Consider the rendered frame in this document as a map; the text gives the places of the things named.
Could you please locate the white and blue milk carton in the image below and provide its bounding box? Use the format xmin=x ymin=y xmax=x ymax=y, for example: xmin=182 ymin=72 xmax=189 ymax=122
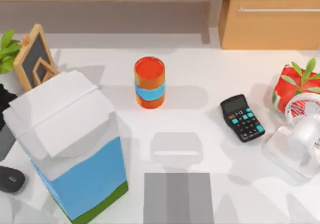
xmin=2 ymin=70 xmax=129 ymax=221

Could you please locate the black computer mouse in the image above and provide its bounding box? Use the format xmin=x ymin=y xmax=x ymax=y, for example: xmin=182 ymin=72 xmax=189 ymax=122
xmin=0 ymin=165 xmax=26 ymax=193

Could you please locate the black calculator with teal keys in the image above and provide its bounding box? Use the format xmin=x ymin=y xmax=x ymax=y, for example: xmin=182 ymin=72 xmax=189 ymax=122
xmin=219 ymin=94 xmax=266 ymax=143

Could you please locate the open wooden shelf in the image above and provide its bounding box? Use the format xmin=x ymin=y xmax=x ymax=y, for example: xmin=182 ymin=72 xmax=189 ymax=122
xmin=0 ymin=0 xmax=226 ymax=45

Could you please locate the wooden cupboard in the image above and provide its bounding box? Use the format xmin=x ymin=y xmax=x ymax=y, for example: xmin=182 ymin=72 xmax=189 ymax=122
xmin=218 ymin=0 xmax=320 ymax=50

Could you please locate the green leafy plant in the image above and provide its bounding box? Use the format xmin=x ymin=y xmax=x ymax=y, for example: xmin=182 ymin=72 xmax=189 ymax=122
xmin=0 ymin=29 xmax=23 ymax=75

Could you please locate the red plant pot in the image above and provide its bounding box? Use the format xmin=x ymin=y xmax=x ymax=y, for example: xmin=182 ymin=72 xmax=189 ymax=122
xmin=271 ymin=58 xmax=320 ymax=114

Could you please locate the wooden drawer front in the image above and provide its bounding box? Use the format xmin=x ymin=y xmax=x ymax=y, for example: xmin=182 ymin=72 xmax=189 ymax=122
xmin=219 ymin=0 xmax=320 ymax=50

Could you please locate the long metal handle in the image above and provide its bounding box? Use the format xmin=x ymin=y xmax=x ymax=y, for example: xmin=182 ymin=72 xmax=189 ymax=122
xmin=237 ymin=7 xmax=320 ymax=13

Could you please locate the wooden framed blackboard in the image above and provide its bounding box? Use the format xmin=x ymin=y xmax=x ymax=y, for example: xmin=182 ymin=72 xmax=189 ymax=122
xmin=13 ymin=24 xmax=60 ymax=92

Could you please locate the white desk fan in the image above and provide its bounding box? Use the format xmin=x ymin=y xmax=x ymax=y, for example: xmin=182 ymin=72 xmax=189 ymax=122
xmin=262 ymin=93 xmax=320 ymax=180

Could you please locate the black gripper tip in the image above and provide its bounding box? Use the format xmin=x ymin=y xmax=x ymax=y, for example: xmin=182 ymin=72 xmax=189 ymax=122
xmin=0 ymin=84 xmax=18 ymax=129

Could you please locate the orange can with blue band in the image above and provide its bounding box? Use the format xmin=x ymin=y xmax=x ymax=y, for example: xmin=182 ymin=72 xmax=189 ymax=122
xmin=134 ymin=56 xmax=166 ymax=109

